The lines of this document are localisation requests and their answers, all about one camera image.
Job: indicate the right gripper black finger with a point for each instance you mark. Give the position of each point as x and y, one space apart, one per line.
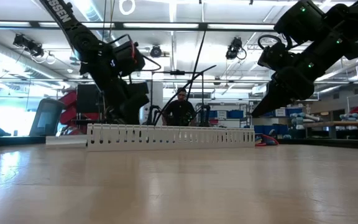
269 101

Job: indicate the white duct cover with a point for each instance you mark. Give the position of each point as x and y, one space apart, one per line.
67 140

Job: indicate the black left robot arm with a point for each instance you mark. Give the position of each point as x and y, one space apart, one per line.
82 40

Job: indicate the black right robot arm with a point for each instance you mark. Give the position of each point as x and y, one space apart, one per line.
337 25

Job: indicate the gray pipes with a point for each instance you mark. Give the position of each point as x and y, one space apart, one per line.
353 117
303 117

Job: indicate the black monitor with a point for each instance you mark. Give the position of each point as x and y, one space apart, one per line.
87 99

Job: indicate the person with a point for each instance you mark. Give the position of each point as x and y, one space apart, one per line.
179 112

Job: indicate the red machine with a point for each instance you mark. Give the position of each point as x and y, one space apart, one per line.
68 109

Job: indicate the black bar stand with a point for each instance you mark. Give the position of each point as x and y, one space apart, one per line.
179 72

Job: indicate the wooden workbench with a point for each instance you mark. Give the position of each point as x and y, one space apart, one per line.
340 123

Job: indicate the gray office chair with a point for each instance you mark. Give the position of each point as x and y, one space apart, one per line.
47 116

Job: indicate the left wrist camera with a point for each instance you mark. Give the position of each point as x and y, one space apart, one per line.
129 57

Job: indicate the black round ceiling camera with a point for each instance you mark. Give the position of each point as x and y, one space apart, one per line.
156 51

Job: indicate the black ceiling-mounted camera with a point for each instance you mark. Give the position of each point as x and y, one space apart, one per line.
235 48
28 46

